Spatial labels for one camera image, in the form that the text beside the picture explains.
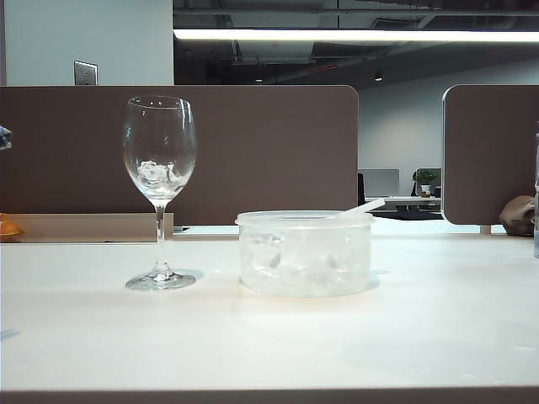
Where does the pile of ice cubes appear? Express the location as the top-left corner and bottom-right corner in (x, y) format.
(243, 233), (367, 291)

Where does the grey background partition screen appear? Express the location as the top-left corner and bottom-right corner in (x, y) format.
(358, 168), (400, 198)

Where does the white background desk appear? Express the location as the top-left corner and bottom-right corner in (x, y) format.
(364, 195), (443, 212)

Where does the metal wall switch plate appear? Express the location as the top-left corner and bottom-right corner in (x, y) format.
(73, 61), (99, 87)

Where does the round translucent plastic container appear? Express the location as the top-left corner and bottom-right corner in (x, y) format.
(235, 210), (376, 299)

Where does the green potted plant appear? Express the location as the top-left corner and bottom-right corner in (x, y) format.
(412, 168), (440, 199)

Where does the clear wine glass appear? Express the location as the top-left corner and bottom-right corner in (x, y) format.
(122, 95), (198, 291)

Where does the clear plastic water bottle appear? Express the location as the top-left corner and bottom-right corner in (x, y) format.
(533, 121), (539, 260)

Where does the translucent white ice shovel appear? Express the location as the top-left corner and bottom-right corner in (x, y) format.
(323, 198), (387, 222)

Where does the orange fruit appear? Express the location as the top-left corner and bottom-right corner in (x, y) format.
(0, 213), (22, 242)

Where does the long ceiling light strip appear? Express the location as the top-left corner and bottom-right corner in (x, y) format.
(172, 28), (539, 43)

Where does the dark chair back right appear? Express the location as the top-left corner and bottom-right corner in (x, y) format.
(441, 83), (539, 236)

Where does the dark chair back left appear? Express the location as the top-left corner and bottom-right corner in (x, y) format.
(0, 85), (360, 239)

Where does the dark chair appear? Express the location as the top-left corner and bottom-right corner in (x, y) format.
(0, 85), (360, 239)
(441, 83), (539, 236)

